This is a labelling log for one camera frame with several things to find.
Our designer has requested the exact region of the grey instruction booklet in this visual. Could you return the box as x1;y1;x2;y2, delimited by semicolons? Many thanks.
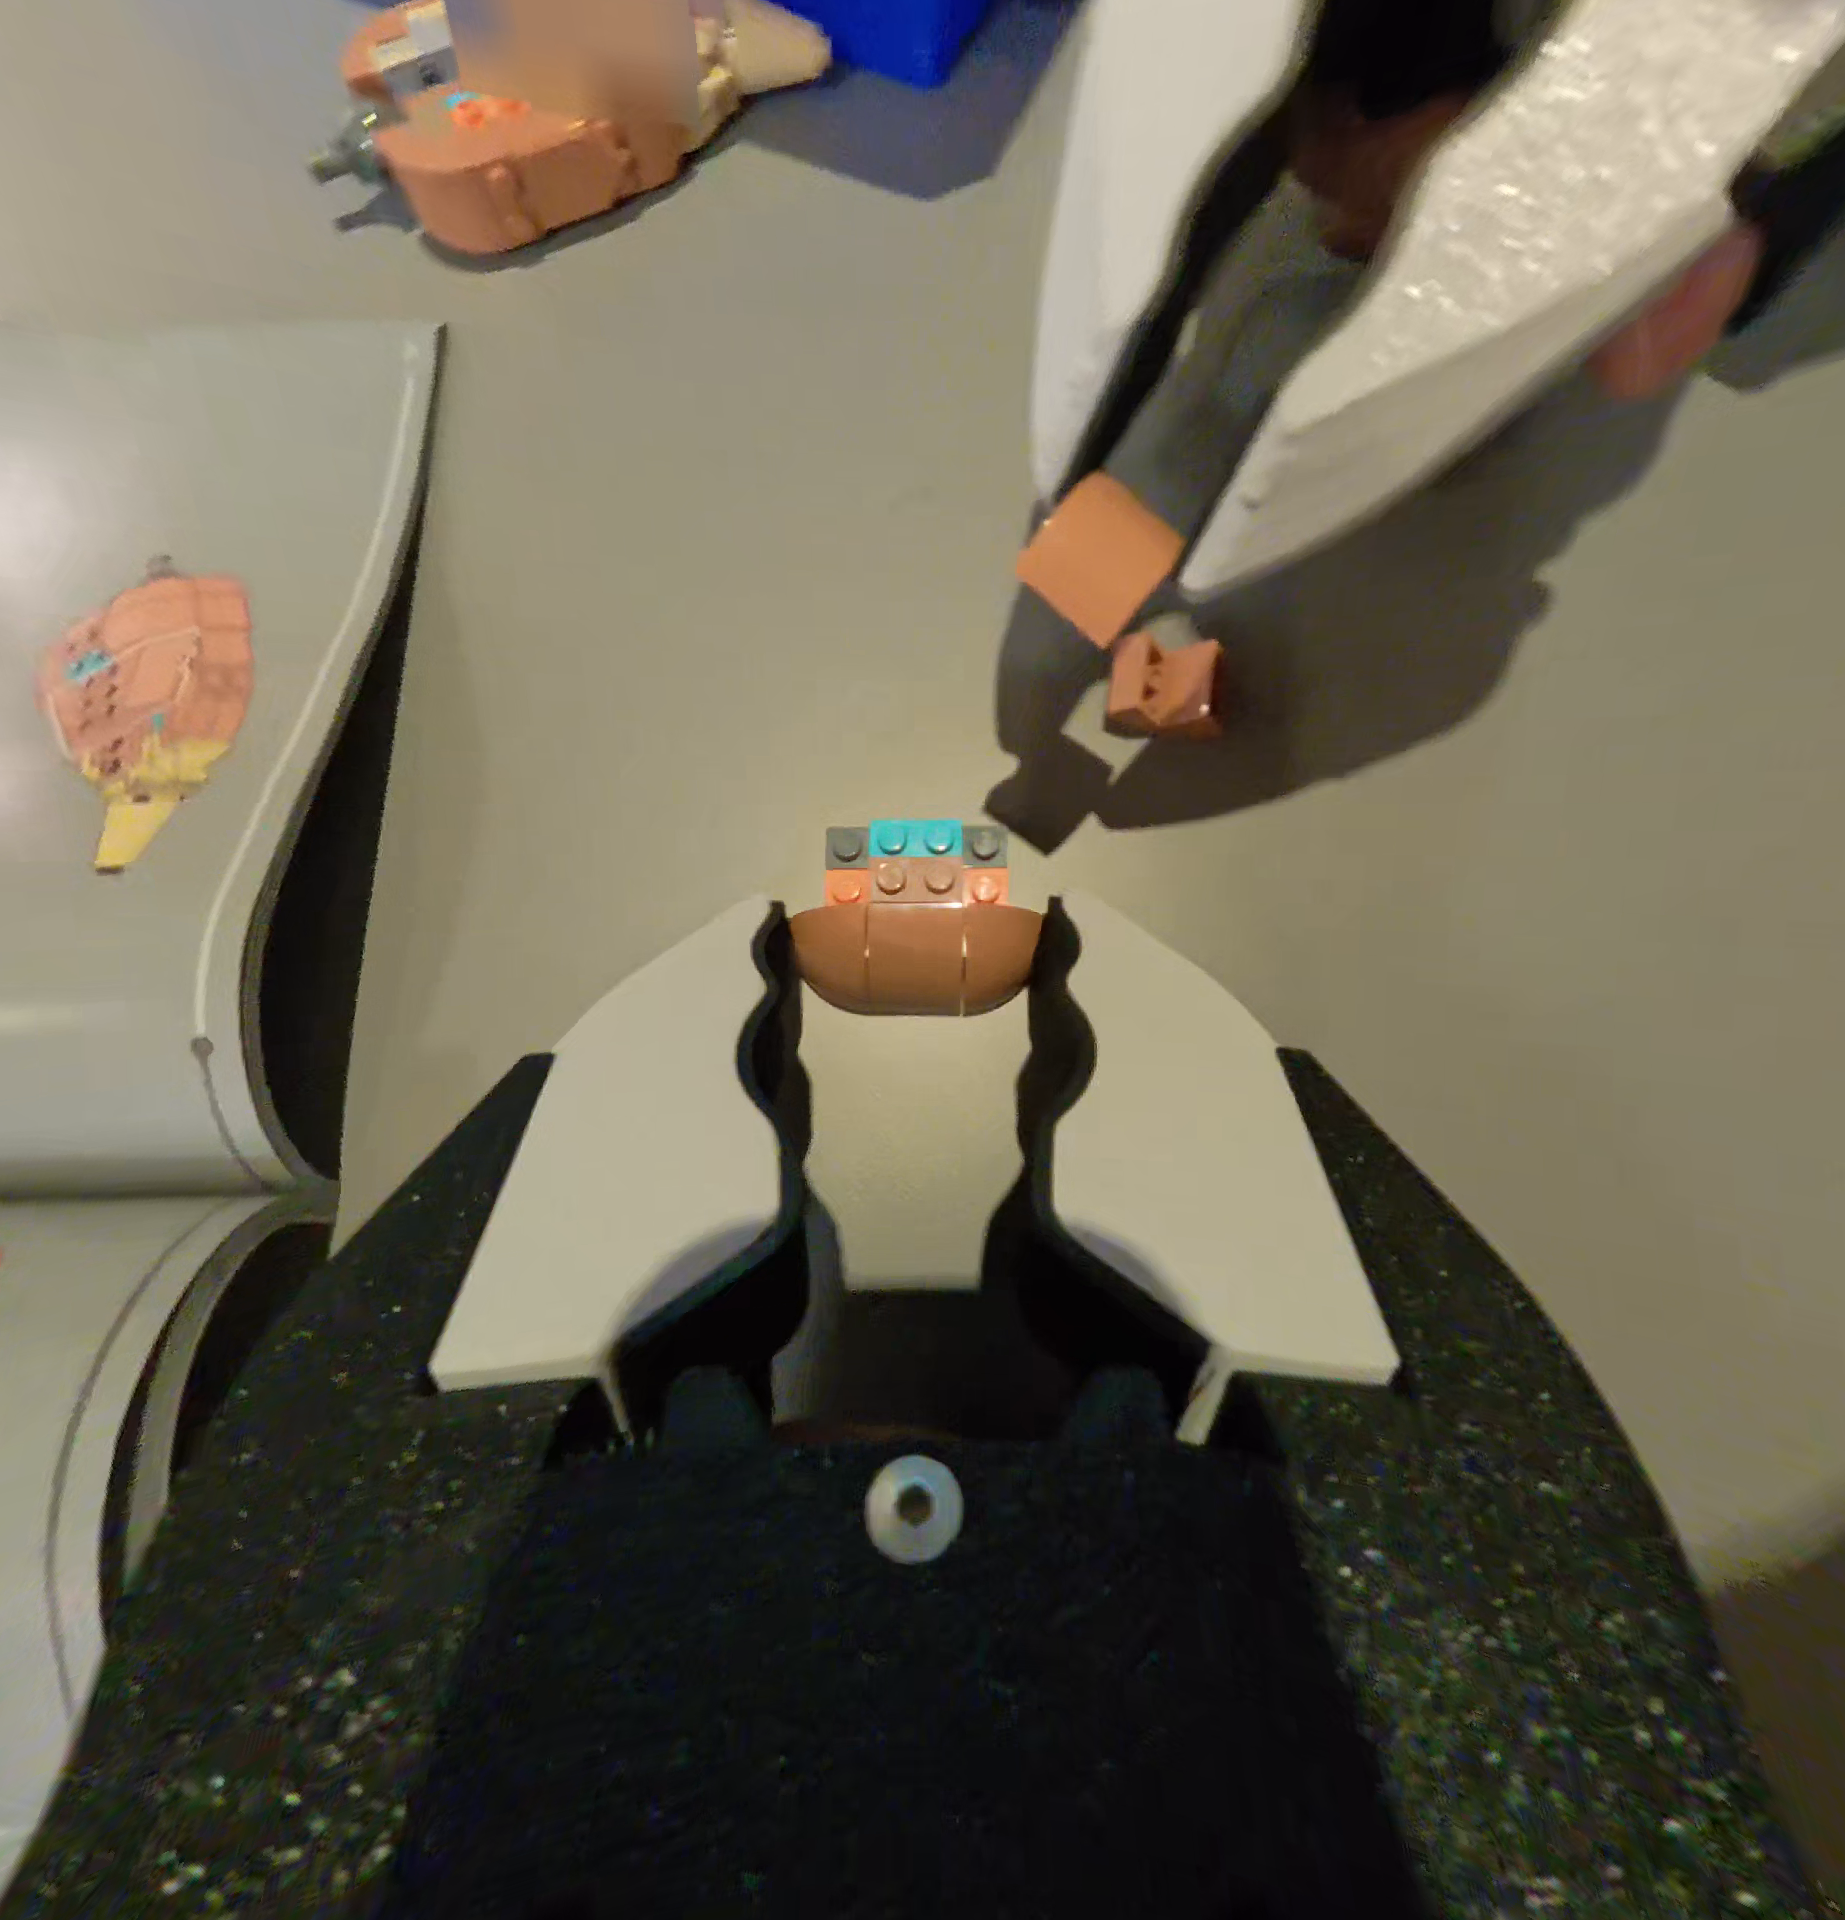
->
0;319;448;1877

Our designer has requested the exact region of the brown curved toy brick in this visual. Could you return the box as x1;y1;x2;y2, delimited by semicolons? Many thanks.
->
1016;470;1183;646

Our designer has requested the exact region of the small brown toy brick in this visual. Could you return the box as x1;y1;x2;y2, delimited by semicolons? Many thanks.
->
1107;629;1223;741

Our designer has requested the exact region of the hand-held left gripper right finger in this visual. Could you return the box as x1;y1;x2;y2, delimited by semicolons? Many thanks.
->
1010;891;1404;1444

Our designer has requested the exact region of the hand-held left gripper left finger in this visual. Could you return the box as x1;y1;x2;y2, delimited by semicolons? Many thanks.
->
426;896;815;1429

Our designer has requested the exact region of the blue plastic bin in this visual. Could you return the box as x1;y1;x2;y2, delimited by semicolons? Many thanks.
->
772;0;1004;85

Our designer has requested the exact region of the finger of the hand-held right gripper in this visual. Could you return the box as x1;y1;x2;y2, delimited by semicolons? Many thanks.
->
1031;0;1322;508
1176;0;1845;599

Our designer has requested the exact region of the brown toy brick ship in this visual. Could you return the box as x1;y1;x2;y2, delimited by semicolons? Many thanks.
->
311;0;833;255

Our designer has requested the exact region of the person's right hand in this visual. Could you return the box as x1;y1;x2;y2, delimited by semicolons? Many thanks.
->
1597;224;1764;402

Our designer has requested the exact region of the round brown brick assembly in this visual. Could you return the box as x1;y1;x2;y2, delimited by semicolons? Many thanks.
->
787;816;1048;1021

